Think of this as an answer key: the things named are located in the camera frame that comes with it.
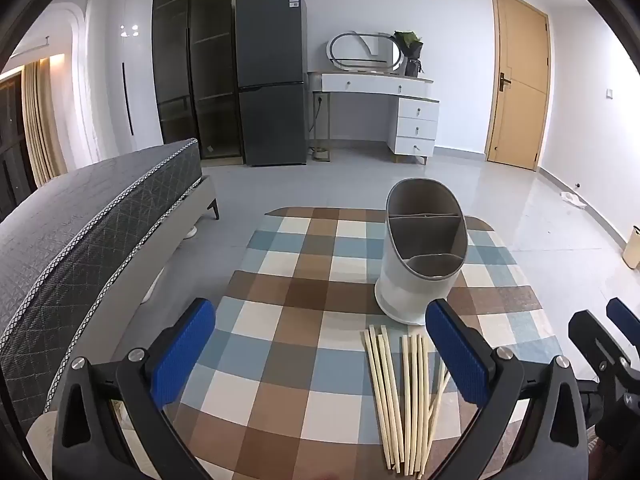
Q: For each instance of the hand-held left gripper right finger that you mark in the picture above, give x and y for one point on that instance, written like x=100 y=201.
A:
x=457 y=350

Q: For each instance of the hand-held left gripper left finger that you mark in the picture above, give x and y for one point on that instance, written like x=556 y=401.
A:
x=185 y=350

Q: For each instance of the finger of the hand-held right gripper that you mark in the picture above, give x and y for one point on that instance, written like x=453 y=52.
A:
x=622 y=315
x=600 y=350

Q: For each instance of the grey white utensil holder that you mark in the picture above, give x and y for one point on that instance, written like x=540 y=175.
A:
x=400 y=285

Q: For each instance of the pile of wooden chopsticks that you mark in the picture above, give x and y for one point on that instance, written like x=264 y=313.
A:
x=385 y=400

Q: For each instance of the cream waste bin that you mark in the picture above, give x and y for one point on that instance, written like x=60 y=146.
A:
x=632 y=250

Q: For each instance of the white round bed foot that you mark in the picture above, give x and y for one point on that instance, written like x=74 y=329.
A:
x=190 y=232
x=151 y=292

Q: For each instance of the white crumpled cloth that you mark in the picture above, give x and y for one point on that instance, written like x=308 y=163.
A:
x=572 y=199

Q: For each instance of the checkered tablecloth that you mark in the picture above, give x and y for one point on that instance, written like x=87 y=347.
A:
x=300 y=280

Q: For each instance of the dark quilted mattress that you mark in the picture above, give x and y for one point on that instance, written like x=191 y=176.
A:
x=75 y=210

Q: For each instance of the white dressing table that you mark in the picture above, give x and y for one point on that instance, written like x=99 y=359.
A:
x=417 y=120

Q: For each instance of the light wooden door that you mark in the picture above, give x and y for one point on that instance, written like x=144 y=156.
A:
x=520 y=85

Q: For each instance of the beige curtain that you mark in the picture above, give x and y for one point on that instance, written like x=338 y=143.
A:
x=45 y=120

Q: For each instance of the white wardrobe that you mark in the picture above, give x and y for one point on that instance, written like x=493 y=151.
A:
x=110 y=85

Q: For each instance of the dark grey refrigerator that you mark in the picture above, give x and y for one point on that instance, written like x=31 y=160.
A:
x=272 y=85

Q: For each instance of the dark glass cabinet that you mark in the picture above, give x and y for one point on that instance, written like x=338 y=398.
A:
x=200 y=60

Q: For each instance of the black wrapped flower bouquet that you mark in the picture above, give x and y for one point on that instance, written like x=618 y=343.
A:
x=412 y=52

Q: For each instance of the oval vanity mirror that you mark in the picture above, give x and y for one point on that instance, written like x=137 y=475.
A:
x=385 y=55

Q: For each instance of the grey bed frame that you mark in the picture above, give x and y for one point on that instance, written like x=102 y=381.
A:
x=190 y=205

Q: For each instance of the dark window frame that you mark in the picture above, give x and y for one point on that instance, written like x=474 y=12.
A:
x=15 y=150

